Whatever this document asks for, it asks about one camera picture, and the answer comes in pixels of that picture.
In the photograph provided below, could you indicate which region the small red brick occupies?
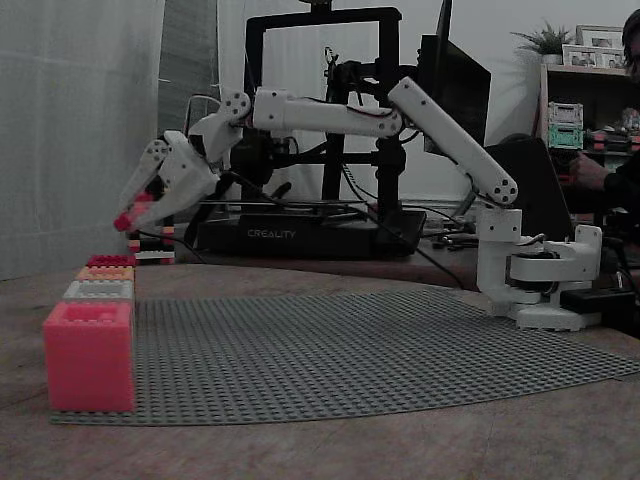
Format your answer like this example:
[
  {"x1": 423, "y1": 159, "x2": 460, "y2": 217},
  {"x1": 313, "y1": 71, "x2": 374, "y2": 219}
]
[{"x1": 113, "y1": 192, "x2": 156, "y2": 232}]

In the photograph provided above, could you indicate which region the multicoloured toy brick structure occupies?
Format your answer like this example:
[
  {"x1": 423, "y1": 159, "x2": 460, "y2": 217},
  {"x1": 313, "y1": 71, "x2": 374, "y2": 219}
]
[{"x1": 127, "y1": 224, "x2": 177, "y2": 265}]

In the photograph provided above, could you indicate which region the red lego block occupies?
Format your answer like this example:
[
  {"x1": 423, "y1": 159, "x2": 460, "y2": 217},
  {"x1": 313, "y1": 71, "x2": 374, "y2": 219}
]
[{"x1": 86, "y1": 253, "x2": 138, "y2": 269}]

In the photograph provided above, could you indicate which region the orange lego block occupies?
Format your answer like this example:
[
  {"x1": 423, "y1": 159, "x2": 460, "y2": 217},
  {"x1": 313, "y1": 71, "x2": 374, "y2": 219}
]
[{"x1": 74, "y1": 266, "x2": 137, "y2": 282}]

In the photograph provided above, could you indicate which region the grey lego block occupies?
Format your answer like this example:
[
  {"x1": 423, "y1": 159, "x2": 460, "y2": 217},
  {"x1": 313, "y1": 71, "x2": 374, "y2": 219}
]
[{"x1": 62, "y1": 279, "x2": 136, "y2": 304}]

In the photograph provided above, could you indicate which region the large pink lego block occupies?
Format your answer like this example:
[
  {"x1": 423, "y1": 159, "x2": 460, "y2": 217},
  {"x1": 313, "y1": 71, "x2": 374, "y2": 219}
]
[{"x1": 42, "y1": 301, "x2": 137, "y2": 414}]

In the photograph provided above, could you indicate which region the grey studded Lego baseplate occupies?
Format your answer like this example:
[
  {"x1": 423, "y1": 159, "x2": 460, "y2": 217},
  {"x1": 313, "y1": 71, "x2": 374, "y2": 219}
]
[{"x1": 49, "y1": 288, "x2": 640, "y2": 427}]

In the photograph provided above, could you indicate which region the person's hand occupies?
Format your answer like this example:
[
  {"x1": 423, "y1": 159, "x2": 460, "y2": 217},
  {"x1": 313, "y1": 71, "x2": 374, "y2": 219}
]
[{"x1": 569, "y1": 149, "x2": 614, "y2": 191}]

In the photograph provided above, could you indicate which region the white sheer curtain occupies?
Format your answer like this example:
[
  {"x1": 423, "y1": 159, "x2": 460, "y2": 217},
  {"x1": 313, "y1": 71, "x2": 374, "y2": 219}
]
[{"x1": 0, "y1": 0, "x2": 167, "y2": 281}]

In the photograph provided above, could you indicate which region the black Creality 3D printer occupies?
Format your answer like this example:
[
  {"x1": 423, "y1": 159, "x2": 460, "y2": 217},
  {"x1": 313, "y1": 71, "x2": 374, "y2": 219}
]
[{"x1": 194, "y1": 5, "x2": 429, "y2": 261}]

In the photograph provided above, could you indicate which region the black computer monitor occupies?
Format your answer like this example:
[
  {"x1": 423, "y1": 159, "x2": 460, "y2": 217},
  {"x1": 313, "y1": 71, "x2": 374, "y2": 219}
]
[{"x1": 417, "y1": 0, "x2": 492, "y2": 154}]

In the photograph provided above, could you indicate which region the black chair back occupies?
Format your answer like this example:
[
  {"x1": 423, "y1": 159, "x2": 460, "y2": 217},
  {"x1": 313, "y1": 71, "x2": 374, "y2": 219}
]
[{"x1": 484, "y1": 134, "x2": 576, "y2": 234}]

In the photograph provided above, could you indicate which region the wooden shelf unit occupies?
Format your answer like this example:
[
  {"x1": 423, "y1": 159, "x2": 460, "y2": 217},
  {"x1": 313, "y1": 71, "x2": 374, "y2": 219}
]
[{"x1": 537, "y1": 63, "x2": 640, "y2": 154}]

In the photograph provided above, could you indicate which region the green storage crate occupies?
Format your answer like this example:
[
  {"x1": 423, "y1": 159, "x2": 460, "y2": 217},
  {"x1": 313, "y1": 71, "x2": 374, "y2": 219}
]
[{"x1": 548, "y1": 123, "x2": 585, "y2": 150}]

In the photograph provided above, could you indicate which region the green potted plant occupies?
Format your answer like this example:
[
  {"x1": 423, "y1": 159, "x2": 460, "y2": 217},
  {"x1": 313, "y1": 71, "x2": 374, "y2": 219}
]
[{"x1": 509, "y1": 19, "x2": 576, "y2": 66}]

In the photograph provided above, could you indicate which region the white storage crate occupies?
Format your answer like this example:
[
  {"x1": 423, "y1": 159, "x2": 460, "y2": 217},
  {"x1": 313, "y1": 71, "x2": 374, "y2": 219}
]
[{"x1": 548, "y1": 102, "x2": 585, "y2": 126}]

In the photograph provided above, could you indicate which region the person's head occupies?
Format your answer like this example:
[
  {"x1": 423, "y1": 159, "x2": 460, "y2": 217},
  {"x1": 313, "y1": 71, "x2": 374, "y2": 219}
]
[{"x1": 622, "y1": 9, "x2": 640, "y2": 81}]

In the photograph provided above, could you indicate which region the wide white photo frame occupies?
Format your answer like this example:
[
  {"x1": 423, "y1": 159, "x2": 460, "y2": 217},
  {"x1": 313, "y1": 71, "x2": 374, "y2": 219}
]
[{"x1": 562, "y1": 43, "x2": 626, "y2": 70}]

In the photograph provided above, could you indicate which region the small white photo frame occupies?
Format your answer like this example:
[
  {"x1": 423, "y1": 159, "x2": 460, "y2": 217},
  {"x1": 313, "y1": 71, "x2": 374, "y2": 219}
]
[{"x1": 575, "y1": 24, "x2": 625, "y2": 49}]

